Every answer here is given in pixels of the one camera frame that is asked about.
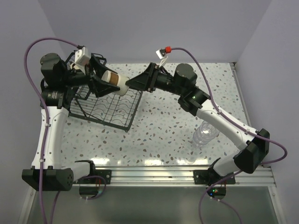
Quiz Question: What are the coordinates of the black wire dish rack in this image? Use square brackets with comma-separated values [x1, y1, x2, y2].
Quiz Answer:
[69, 53, 142, 132]

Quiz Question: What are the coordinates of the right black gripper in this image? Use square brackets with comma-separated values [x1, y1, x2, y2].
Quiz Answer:
[126, 63, 184, 96]

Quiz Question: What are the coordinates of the beige cup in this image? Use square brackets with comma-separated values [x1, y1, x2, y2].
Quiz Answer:
[101, 70, 129, 96]

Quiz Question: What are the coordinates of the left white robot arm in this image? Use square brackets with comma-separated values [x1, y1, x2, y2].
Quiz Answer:
[21, 52, 120, 192]

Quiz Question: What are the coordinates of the purple cable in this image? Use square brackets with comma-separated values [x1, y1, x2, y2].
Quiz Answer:
[171, 46, 288, 224]
[24, 37, 107, 224]

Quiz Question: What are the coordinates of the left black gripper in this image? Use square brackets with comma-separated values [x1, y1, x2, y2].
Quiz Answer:
[61, 53, 120, 97]

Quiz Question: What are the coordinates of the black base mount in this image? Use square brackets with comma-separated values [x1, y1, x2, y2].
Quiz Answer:
[77, 169, 112, 185]
[193, 169, 234, 186]

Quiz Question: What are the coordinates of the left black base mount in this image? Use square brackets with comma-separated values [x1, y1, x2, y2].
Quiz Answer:
[77, 169, 112, 185]

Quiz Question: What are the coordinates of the aluminium mounting rail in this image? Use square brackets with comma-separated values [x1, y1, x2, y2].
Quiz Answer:
[72, 166, 275, 186]

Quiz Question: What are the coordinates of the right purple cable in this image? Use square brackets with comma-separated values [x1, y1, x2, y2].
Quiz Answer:
[171, 46, 288, 224]

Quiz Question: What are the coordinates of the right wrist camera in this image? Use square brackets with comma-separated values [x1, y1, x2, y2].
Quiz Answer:
[156, 46, 172, 67]

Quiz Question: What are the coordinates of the clear plastic cup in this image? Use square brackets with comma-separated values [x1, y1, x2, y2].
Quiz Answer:
[192, 135, 210, 147]
[193, 129, 216, 141]
[200, 121, 220, 138]

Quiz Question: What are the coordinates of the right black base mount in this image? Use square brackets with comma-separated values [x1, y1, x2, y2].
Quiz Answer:
[193, 169, 234, 186]

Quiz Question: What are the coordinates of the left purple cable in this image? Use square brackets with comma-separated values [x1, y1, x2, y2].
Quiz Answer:
[24, 37, 107, 224]

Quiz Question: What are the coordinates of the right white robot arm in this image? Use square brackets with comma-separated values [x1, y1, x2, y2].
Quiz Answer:
[126, 63, 270, 185]

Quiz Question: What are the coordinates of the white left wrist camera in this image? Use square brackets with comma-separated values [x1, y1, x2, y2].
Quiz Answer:
[74, 47, 91, 66]

